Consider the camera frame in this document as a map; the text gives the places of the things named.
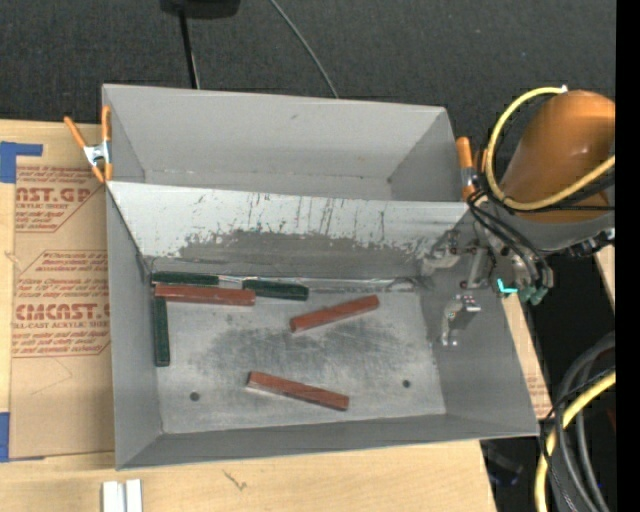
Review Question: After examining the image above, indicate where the brown cardboard board, red print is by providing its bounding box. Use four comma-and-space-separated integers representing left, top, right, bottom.
0, 118, 553, 462

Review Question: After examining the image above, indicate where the black cylinder on white bracket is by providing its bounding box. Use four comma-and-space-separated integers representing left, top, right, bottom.
566, 230, 616, 259

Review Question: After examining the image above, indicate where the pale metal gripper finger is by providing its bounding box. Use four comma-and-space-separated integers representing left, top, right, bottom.
455, 293, 483, 332
439, 298, 461, 348

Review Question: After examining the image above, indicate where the grey metal bin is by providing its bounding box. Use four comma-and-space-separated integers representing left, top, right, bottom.
101, 83, 542, 471

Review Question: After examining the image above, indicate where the dark green flat block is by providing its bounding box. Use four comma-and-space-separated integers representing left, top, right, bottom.
152, 296, 172, 368
150, 270, 222, 288
241, 278, 310, 303

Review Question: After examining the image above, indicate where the red-brown flat block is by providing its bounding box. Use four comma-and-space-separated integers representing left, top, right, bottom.
288, 294, 381, 335
244, 370, 351, 413
153, 283, 257, 308

